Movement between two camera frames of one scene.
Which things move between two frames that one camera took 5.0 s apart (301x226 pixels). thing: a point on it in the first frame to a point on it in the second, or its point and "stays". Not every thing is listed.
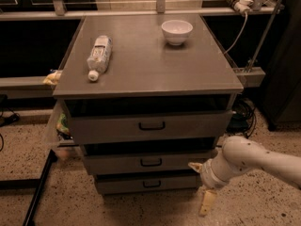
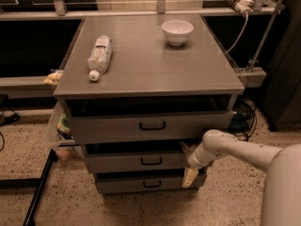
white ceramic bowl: x=176 y=31 stays
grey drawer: x=145 y=162 stays
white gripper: x=207 y=173 to x=193 y=161
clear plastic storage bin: x=58 y=132 stays
